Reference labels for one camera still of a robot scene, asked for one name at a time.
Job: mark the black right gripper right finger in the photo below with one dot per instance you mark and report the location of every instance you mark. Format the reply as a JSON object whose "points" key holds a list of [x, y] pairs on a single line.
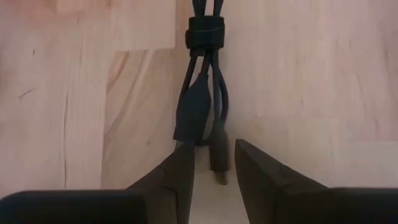
{"points": [[264, 186]]}

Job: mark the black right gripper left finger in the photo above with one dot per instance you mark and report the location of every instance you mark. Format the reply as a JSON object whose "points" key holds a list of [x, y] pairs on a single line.
{"points": [[169, 186]]}

